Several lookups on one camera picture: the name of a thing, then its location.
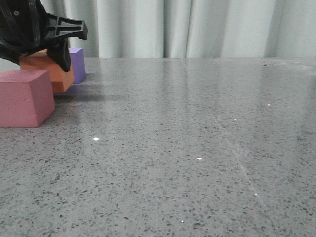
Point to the purple foam cube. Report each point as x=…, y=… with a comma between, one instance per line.
x=78, y=63

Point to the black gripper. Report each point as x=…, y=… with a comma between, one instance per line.
x=26, y=27

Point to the pink foam cube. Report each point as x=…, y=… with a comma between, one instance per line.
x=26, y=98

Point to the pale green curtain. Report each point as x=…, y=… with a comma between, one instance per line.
x=193, y=28

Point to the orange foam cube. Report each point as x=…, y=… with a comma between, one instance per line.
x=60, y=80

